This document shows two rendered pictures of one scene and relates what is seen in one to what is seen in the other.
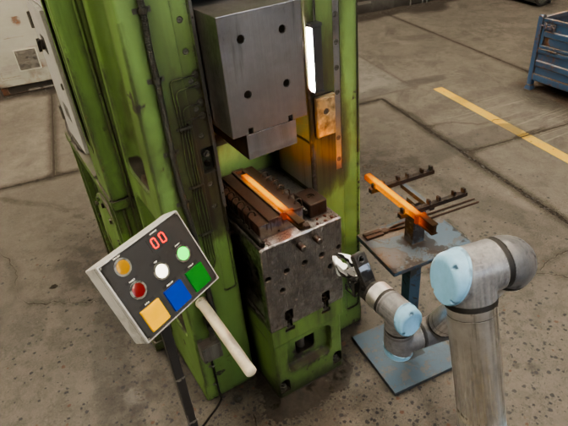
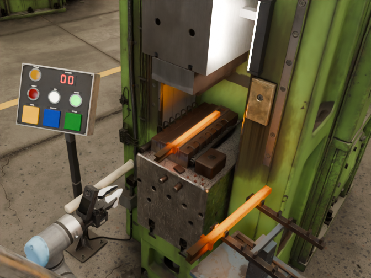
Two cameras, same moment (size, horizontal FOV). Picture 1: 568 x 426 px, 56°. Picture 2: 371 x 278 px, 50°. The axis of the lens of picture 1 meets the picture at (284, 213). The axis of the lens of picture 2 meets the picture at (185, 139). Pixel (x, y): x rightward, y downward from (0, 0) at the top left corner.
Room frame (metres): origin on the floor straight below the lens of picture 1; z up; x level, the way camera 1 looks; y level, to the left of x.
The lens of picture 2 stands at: (1.11, -1.22, 2.00)
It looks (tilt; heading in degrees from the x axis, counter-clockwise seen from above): 36 degrees down; 62
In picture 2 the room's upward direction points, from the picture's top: 4 degrees clockwise
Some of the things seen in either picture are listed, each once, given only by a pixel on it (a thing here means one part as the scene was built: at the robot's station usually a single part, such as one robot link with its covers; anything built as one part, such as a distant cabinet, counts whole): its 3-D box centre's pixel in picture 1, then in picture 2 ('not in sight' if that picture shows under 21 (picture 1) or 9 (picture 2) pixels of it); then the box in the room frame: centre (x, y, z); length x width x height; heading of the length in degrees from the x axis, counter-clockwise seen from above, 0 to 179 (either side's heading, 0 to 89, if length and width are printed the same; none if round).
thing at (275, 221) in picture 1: (255, 199); (196, 130); (1.88, 0.11, 0.96); 0.42 x 0.20 x 0.09; 28
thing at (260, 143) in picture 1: (244, 120); (202, 58); (1.88, 0.11, 1.32); 0.42 x 0.20 x 0.10; 28
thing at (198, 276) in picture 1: (197, 276); (73, 121); (1.36, 0.31, 1.01); 0.07 x 0.05 x 0.07; 143
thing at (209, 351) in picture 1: (210, 348); (128, 198); (1.63, 0.39, 0.36); 0.09 x 0.07 x 0.12; 118
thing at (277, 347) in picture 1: (280, 315); (196, 238); (1.92, 0.07, 0.23); 0.55 x 0.37 x 0.47; 28
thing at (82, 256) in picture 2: not in sight; (83, 239); (1.36, 0.47, 0.05); 0.22 x 0.22 x 0.09; 28
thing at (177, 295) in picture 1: (177, 295); (52, 118); (1.28, 0.37, 1.01); 0.07 x 0.05 x 0.07; 143
